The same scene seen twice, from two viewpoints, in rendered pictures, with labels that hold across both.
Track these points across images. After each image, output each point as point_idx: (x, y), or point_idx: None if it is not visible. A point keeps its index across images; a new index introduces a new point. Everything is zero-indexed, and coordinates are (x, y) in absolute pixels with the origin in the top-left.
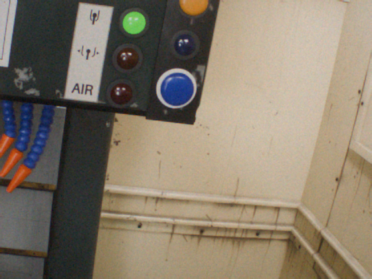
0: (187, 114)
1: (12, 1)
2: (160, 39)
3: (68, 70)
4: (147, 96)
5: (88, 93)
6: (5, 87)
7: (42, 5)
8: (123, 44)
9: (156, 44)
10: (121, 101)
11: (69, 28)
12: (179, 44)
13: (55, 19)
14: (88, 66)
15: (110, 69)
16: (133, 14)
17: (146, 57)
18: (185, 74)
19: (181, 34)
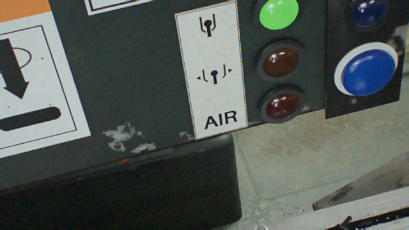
0: (388, 92)
1: (55, 53)
2: (328, 17)
3: (190, 106)
4: (321, 92)
5: (231, 122)
6: (98, 157)
7: (112, 39)
8: (269, 45)
9: (321, 23)
10: (286, 117)
11: (171, 53)
12: (362, 16)
13: (142, 50)
14: (220, 91)
15: (256, 81)
16: (275, 4)
17: (309, 46)
18: (378, 52)
19: (362, 0)
